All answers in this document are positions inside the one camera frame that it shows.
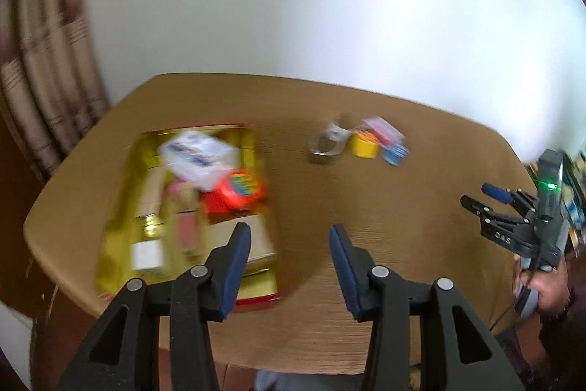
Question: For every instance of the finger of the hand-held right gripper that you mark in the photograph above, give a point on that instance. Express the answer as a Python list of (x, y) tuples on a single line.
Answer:
[(496, 191), (478, 207)]

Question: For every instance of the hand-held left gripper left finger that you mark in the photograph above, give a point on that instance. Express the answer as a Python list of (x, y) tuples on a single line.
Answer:
[(233, 267)]

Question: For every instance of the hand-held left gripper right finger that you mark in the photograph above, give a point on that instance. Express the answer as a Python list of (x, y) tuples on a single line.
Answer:
[(343, 272)]

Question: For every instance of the pink and white block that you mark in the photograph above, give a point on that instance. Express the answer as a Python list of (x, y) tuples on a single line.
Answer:
[(187, 230)]

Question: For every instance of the red toy with coloured buttons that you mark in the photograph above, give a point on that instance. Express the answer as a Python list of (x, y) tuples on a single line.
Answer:
[(229, 196)]

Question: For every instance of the small white and gold box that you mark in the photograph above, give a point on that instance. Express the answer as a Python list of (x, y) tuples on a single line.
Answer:
[(146, 256)]

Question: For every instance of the long light wooden block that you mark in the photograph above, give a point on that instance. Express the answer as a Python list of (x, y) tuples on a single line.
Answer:
[(151, 189)]

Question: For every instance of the clear plastic case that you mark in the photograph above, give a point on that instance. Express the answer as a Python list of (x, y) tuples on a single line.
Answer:
[(197, 157)]

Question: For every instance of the red tin box gold inside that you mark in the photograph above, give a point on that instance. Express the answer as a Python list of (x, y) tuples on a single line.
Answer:
[(116, 244)]

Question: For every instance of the person's right forearm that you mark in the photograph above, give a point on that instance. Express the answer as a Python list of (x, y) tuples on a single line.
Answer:
[(565, 354)]

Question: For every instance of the person's right hand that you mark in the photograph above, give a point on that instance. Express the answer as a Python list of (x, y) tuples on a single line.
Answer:
[(549, 292)]

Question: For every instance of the blurred colourful clutter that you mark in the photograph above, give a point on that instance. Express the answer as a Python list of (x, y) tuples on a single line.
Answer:
[(577, 189)]

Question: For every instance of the small blue patterned box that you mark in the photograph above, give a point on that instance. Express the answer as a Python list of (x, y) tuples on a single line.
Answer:
[(396, 153)]

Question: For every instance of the person's leg in grey pants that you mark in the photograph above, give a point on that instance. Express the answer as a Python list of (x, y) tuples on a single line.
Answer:
[(311, 382)]

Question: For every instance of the clear box with pink lid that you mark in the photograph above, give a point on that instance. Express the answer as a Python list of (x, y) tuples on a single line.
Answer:
[(382, 127)]

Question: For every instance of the small yellow box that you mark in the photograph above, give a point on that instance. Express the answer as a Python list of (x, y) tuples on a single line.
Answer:
[(365, 148)]

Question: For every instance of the beige curtain with leaf print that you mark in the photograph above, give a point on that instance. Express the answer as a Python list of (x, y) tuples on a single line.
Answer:
[(46, 75)]

